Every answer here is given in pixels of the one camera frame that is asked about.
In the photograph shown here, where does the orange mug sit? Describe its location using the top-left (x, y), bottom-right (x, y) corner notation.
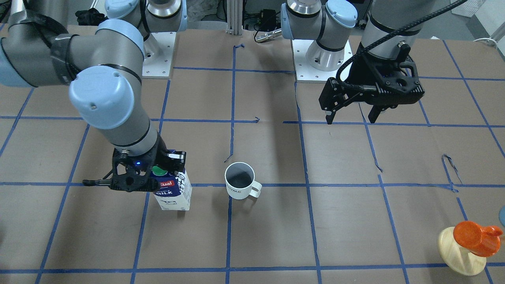
top-left (453, 221), bottom-right (503, 258)

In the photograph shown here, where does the wooden mug tree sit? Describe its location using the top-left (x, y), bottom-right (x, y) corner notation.
top-left (437, 227), bottom-right (487, 276)

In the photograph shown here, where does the white mug grey inside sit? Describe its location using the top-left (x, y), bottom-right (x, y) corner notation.
top-left (225, 162), bottom-right (263, 200)

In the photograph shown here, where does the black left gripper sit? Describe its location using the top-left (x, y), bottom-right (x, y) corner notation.
top-left (319, 43), bottom-right (425, 125)

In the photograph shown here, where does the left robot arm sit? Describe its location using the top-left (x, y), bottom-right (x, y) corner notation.
top-left (280, 0), bottom-right (434, 124)

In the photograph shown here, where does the blue mug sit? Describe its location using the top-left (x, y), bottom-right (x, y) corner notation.
top-left (498, 206), bottom-right (505, 227)

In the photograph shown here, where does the blue white milk carton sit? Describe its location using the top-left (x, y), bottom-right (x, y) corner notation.
top-left (152, 166), bottom-right (192, 211)

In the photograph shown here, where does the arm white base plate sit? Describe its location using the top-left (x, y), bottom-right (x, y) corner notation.
top-left (292, 39), bottom-right (352, 83)
top-left (142, 32), bottom-right (177, 79)

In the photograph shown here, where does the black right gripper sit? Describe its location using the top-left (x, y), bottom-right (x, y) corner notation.
top-left (110, 135), bottom-right (187, 192)

